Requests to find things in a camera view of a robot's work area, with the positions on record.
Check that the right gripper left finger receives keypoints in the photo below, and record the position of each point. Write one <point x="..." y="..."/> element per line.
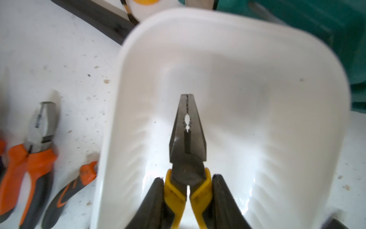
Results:
<point x="151" y="213"/>

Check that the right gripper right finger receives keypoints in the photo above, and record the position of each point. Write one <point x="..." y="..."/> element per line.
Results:
<point x="225" y="213"/>

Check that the yellow black pliers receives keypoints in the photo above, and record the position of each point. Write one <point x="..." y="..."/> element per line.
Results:
<point x="188" y="179"/>

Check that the white plastic storage box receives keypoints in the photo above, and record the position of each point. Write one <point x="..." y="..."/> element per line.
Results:
<point x="273" y="102"/>

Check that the orange black combination pliers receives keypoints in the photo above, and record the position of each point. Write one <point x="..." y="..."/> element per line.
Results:
<point x="34" y="156"/>

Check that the yellow tape measure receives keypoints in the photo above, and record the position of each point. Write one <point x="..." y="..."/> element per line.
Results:
<point x="141" y="10"/>

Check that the green plastic tool case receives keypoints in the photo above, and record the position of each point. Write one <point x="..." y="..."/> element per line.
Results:
<point x="339" y="24"/>

